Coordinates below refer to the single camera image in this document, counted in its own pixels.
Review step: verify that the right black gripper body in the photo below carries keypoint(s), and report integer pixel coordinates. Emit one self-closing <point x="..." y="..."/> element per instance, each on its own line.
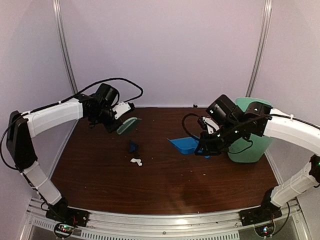
<point x="229" y="133"/>

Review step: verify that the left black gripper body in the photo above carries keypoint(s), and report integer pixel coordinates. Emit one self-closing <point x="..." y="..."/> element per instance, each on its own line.
<point x="104" y="116"/>

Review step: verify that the mint green hand brush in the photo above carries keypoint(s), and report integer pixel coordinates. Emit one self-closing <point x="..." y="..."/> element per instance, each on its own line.
<point x="128" y="125"/>

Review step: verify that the blue plastic dustpan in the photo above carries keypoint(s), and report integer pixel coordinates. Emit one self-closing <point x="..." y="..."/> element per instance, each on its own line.
<point x="187" y="146"/>

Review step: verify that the dark blue scrap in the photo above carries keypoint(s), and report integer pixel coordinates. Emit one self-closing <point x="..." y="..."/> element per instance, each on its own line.
<point x="133" y="147"/>

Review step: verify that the small white paper scrap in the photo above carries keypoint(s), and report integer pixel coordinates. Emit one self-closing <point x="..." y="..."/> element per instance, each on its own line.
<point x="137" y="161"/>

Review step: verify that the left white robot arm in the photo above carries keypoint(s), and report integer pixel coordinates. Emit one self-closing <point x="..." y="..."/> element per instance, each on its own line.
<point x="98" y="108"/>

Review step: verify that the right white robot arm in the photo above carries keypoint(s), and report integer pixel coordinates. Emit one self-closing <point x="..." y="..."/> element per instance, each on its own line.
<point x="263" y="120"/>

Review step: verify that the mint green waste bin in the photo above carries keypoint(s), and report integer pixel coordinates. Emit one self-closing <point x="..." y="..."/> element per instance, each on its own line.
<point x="245" y="152"/>

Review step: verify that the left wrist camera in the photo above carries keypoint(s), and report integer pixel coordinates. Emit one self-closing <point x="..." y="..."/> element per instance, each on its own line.
<point x="122" y="108"/>

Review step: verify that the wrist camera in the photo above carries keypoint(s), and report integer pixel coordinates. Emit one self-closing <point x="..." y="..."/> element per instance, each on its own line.
<point x="208" y="125"/>
<point x="122" y="108"/>

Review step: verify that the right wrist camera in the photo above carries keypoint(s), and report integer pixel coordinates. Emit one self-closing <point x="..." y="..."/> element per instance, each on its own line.
<point x="208" y="125"/>

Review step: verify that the front aluminium rail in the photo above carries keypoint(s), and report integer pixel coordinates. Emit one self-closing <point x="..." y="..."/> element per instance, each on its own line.
<point x="221" y="225"/>

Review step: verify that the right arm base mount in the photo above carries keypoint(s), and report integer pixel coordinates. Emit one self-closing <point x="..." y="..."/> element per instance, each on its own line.
<point x="262" y="218"/>

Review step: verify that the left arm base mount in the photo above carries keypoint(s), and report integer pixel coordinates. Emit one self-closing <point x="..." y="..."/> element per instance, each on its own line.
<point x="67" y="219"/>

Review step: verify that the left aluminium frame post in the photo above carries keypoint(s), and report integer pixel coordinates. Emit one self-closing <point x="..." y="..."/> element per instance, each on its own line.
<point x="63" y="45"/>

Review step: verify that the aluminium frame post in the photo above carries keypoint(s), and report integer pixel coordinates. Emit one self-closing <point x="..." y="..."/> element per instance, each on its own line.
<point x="264" y="31"/>
<point x="63" y="45"/>

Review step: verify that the right aluminium frame post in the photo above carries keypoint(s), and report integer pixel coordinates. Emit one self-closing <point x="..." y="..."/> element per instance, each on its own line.
<point x="264" y="31"/>

